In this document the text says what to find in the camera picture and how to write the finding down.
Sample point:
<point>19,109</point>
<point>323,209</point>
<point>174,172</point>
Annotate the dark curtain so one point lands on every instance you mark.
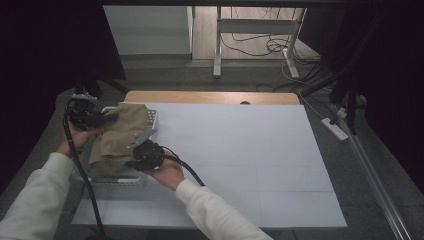
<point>393,66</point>
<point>43,46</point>

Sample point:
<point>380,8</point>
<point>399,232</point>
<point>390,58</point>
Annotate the wooden table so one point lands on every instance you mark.
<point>206,97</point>

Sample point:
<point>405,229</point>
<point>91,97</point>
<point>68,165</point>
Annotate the white perforated plastic basket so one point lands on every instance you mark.
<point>130,181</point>

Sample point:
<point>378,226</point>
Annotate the person's left hand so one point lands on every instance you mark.
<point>78,140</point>

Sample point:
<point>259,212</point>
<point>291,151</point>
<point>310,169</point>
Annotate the person's right hand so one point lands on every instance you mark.
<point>168,173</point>

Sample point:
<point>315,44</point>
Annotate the white power strip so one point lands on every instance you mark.
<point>334,129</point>

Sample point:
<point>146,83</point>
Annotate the white cabinet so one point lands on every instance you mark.
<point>150,31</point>

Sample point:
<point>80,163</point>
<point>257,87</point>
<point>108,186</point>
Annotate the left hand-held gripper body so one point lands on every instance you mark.
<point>83,115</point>

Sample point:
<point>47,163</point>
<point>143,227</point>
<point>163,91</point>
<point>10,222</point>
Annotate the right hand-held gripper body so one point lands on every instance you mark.
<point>148,153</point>

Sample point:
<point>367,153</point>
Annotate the black metal stand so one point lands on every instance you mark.
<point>350,96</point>
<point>96,85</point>

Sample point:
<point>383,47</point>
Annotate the white table cover board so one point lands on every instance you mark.
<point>250,160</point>

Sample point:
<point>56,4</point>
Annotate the white metal desk frame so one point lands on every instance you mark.
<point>255,26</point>

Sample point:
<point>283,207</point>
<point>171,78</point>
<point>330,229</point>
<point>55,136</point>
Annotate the tan pants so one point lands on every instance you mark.
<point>116,140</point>

